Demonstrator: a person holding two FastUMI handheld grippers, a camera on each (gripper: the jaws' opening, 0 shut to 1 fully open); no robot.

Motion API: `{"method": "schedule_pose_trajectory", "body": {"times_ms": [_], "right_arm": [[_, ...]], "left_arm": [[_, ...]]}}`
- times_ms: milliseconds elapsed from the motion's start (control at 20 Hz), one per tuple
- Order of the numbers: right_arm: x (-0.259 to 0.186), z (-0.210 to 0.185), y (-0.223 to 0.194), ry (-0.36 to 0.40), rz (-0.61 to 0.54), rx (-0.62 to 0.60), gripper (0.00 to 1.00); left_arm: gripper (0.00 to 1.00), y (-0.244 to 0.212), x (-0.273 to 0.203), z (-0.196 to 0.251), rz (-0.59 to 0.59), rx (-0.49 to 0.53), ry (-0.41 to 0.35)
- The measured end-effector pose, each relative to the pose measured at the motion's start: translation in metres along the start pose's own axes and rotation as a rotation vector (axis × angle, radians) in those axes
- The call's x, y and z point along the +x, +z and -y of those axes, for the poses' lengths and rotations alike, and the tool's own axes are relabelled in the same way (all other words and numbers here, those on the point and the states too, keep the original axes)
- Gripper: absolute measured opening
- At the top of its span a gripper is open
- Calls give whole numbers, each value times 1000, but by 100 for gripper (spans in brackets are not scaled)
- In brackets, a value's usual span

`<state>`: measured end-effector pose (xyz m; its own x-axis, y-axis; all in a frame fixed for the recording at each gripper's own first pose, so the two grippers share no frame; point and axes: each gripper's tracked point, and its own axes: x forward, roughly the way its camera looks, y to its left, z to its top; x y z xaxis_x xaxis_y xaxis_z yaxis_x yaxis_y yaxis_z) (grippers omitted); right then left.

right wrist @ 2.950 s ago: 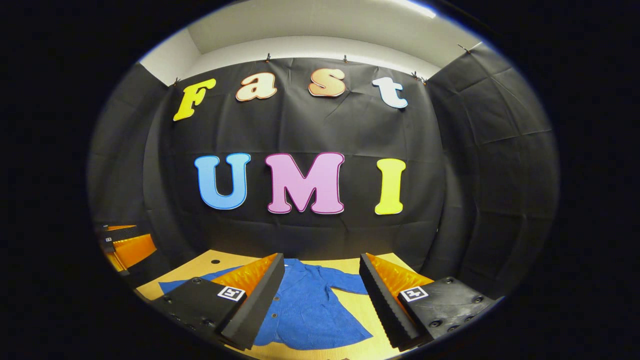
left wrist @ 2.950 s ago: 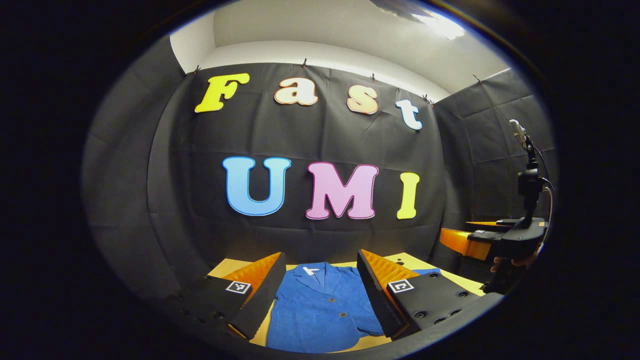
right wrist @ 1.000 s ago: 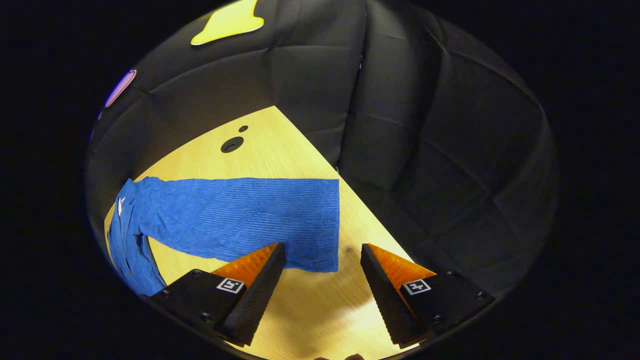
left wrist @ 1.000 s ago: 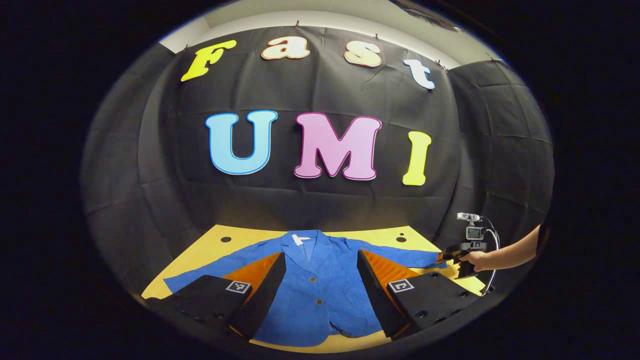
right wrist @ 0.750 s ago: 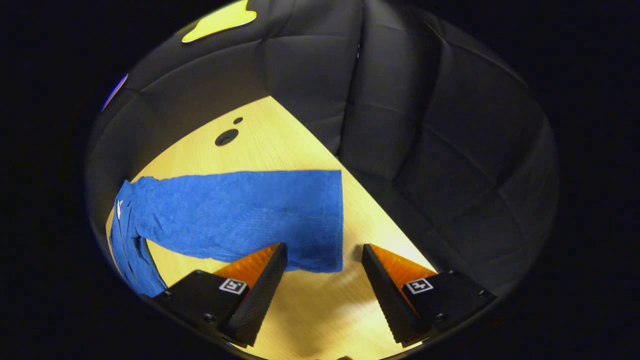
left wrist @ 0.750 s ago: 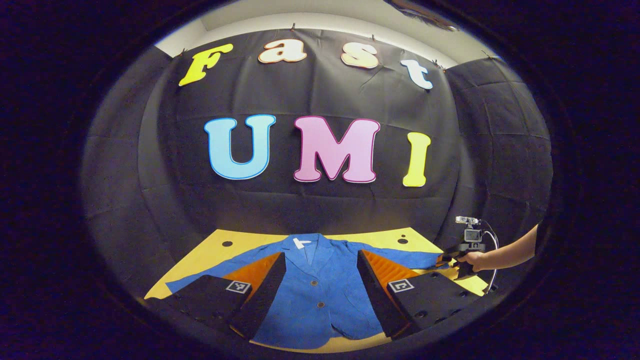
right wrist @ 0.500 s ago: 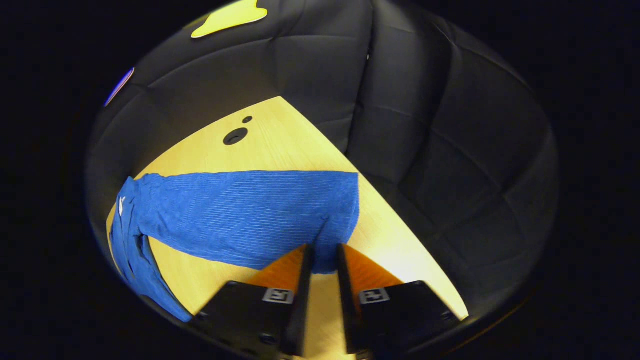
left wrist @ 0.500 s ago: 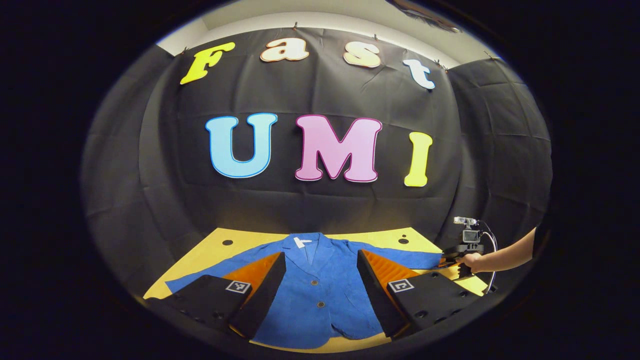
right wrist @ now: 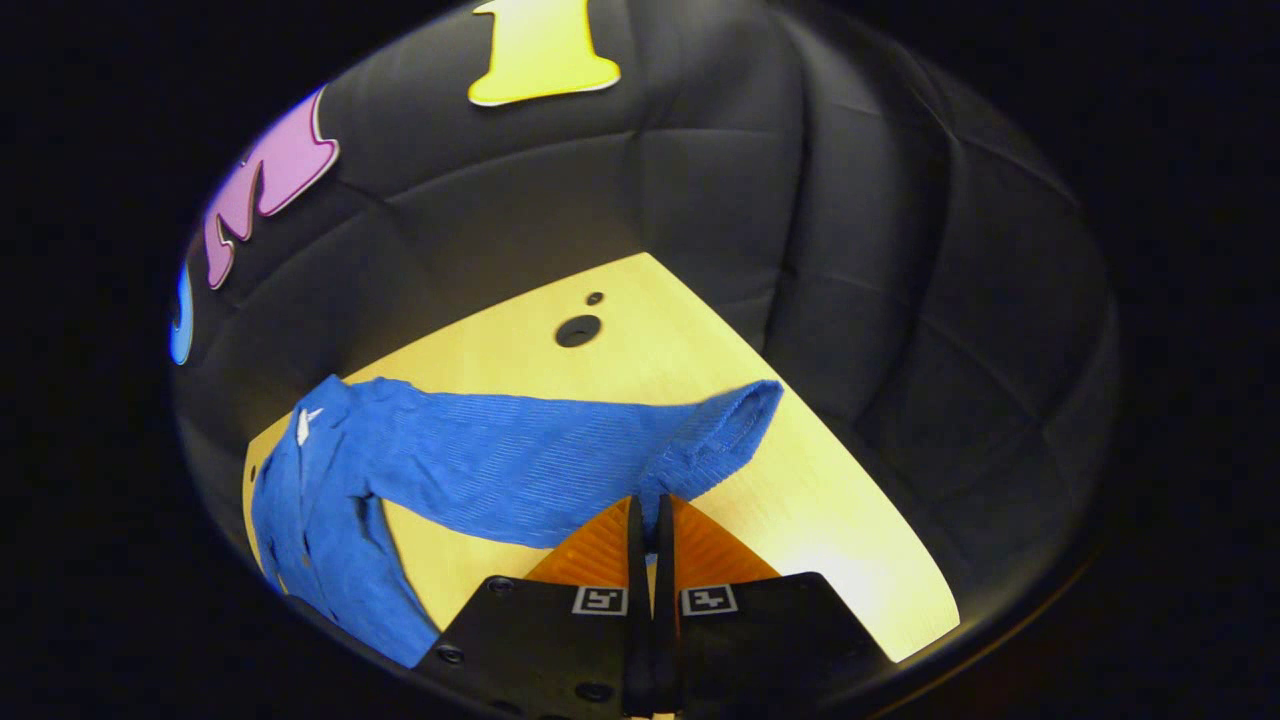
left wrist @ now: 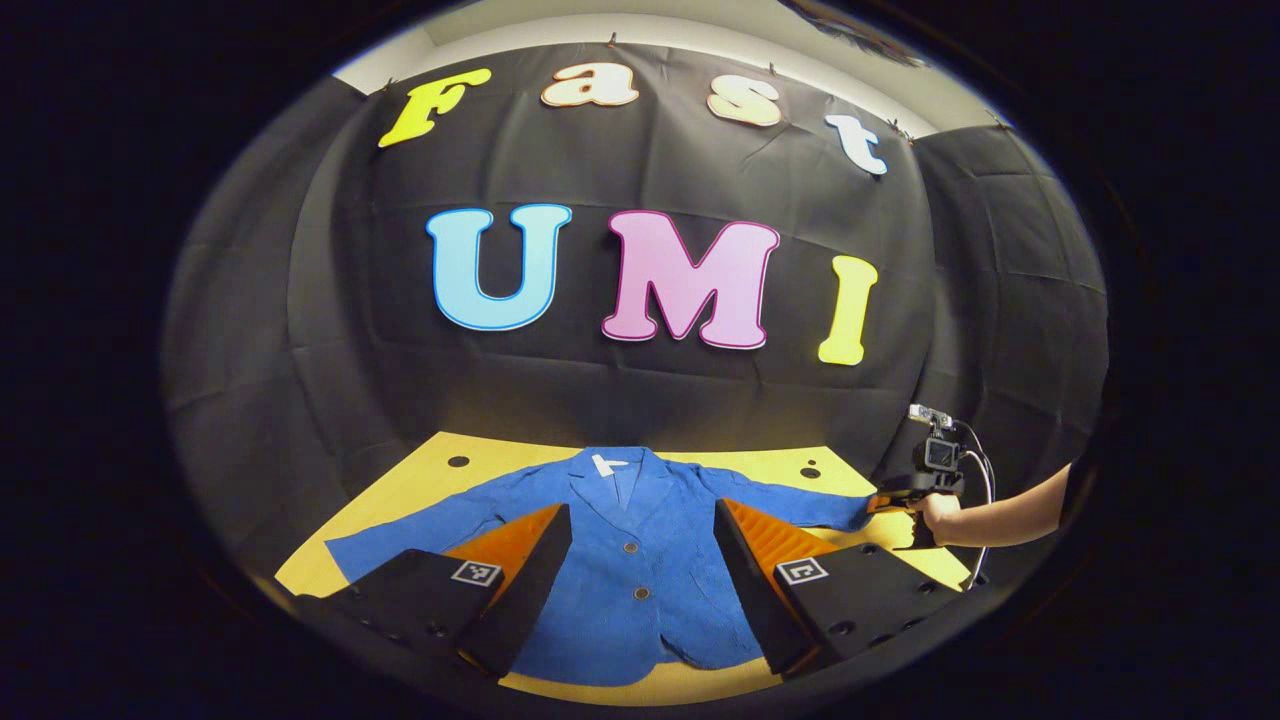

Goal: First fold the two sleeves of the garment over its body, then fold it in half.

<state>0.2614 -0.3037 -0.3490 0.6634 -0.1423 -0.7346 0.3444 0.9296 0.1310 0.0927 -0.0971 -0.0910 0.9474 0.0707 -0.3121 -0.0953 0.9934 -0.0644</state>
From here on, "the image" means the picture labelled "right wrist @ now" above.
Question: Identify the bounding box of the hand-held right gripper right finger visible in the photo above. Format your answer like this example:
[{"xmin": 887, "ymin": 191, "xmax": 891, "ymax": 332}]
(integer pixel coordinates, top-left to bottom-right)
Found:
[{"xmin": 655, "ymin": 493, "xmax": 896, "ymax": 715}]

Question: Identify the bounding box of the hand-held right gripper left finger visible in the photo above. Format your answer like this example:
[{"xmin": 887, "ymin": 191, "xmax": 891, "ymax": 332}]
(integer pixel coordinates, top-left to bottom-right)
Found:
[{"xmin": 415, "ymin": 495, "xmax": 653, "ymax": 716}]

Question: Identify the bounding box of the blue shirt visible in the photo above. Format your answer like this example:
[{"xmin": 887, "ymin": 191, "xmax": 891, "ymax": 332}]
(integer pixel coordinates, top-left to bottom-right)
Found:
[{"xmin": 248, "ymin": 375, "xmax": 786, "ymax": 669}]

